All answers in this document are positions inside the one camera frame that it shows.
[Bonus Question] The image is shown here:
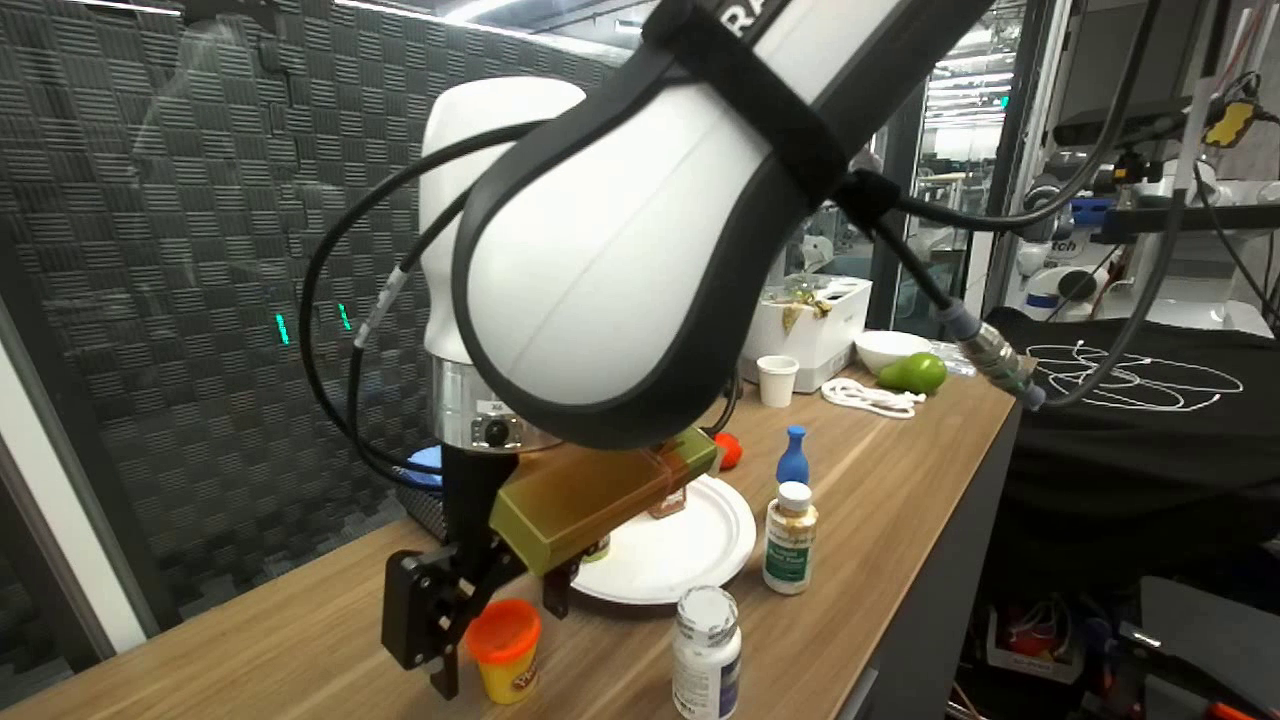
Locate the green fruit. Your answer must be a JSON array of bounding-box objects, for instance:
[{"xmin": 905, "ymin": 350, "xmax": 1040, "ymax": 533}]
[{"xmin": 875, "ymin": 350, "xmax": 950, "ymax": 394}]

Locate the green-label supplement bottle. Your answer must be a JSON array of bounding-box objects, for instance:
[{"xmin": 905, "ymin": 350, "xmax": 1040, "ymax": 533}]
[{"xmin": 760, "ymin": 481, "xmax": 819, "ymax": 590}]

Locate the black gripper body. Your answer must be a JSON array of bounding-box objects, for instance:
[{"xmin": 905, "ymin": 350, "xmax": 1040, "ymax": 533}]
[{"xmin": 382, "ymin": 442, "xmax": 517, "ymax": 667}]

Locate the blue toy bottle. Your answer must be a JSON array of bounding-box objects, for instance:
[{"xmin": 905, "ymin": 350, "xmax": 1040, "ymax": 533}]
[{"xmin": 775, "ymin": 424, "xmax": 810, "ymax": 485}]

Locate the orange-lid dough tub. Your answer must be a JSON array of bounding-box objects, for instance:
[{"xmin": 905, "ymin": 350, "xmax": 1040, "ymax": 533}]
[{"xmin": 463, "ymin": 600, "xmax": 545, "ymax": 705}]

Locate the white round plate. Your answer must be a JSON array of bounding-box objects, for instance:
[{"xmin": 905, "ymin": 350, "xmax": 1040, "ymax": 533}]
[{"xmin": 573, "ymin": 474, "xmax": 757, "ymax": 607}]

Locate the white cable on black cloth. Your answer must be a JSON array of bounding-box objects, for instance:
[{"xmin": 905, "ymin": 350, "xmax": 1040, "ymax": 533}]
[{"xmin": 1023, "ymin": 336, "xmax": 1248, "ymax": 417}]

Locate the black cloth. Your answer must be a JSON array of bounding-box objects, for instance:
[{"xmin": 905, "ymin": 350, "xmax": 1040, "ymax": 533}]
[{"xmin": 994, "ymin": 313, "xmax": 1280, "ymax": 569}]

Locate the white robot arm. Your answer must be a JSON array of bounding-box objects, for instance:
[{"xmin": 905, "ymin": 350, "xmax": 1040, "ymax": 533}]
[{"xmin": 384, "ymin": 0, "xmax": 994, "ymax": 697}]

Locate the olive wrist camera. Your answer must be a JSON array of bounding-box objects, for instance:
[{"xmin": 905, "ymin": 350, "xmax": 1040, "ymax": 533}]
[{"xmin": 490, "ymin": 428, "xmax": 720, "ymax": 577}]

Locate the red round plushy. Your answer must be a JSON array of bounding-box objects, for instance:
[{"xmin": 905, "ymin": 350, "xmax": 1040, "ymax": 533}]
[{"xmin": 716, "ymin": 432, "xmax": 744, "ymax": 470}]

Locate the white paper cup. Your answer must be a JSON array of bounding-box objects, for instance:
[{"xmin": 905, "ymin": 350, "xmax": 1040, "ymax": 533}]
[{"xmin": 757, "ymin": 354, "xmax": 801, "ymax": 409}]

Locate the white coiled cable on table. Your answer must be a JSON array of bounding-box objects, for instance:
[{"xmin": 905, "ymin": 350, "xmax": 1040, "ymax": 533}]
[{"xmin": 818, "ymin": 375, "xmax": 928, "ymax": 424}]

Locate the large white pill bottle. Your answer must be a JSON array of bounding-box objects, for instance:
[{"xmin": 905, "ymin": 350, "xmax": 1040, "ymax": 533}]
[{"xmin": 672, "ymin": 583, "xmax": 741, "ymax": 720}]

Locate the white bowl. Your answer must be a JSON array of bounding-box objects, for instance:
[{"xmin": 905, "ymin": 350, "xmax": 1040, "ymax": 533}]
[{"xmin": 855, "ymin": 329, "xmax": 928, "ymax": 375}]

